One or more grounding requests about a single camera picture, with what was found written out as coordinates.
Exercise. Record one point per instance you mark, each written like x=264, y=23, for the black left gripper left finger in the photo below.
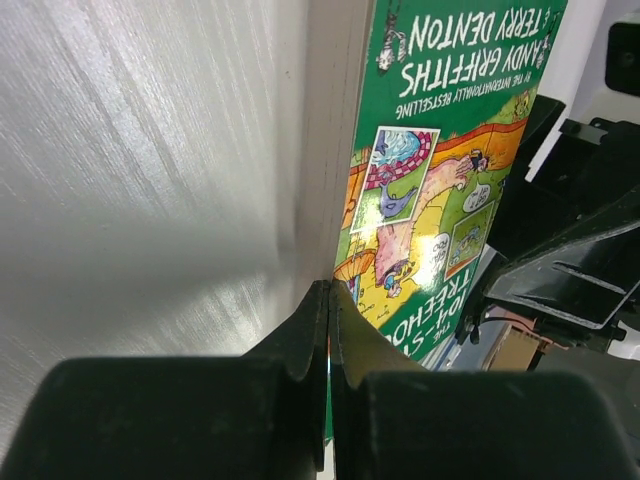
x=260, y=415

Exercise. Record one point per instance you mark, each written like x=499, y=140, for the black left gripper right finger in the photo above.
x=393, y=419

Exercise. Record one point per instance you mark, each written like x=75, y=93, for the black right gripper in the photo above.
x=566, y=237

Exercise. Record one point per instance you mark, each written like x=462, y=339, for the green Treehouse book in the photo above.
x=414, y=111

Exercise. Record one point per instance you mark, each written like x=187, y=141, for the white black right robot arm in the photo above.
x=615, y=50

